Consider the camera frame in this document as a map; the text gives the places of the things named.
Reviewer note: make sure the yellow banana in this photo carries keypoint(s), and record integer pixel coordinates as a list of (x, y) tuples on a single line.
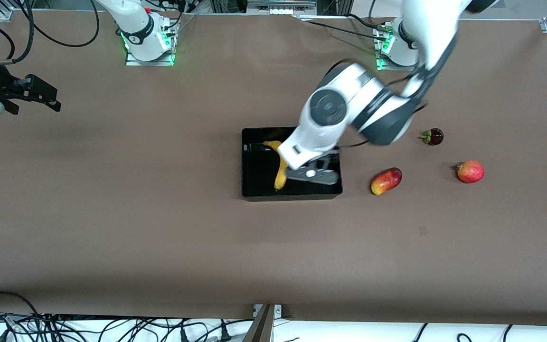
[(281, 178)]

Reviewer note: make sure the small metal table bracket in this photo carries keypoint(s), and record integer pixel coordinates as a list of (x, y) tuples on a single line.
[(278, 311)]

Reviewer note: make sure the red yellow mango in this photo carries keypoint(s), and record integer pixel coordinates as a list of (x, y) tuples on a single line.
[(386, 181)]

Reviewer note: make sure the red apple at right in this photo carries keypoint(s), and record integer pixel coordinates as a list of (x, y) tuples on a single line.
[(470, 172)]

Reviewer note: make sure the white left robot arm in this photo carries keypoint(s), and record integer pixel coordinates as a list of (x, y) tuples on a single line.
[(330, 109)]

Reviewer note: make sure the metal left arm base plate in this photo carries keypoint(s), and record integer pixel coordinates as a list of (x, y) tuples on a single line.
[(381, 68)]

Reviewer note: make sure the grey metal beam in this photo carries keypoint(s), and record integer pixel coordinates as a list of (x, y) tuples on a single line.
[(260, 330)]

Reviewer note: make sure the brown table cover sheet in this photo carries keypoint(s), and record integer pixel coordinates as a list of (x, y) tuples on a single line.
[(273, 261)]

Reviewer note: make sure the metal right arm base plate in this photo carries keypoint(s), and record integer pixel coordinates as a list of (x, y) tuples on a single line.
[(133, 62)]

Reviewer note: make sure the dark purple mangosteen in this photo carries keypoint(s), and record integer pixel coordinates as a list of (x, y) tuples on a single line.
[(434, 137)]

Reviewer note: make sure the white power strip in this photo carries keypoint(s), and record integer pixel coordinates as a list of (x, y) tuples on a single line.
[(278, 9)]

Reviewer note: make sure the black rectangular plastic box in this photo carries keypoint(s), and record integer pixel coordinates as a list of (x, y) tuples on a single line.
[(259, 171)]

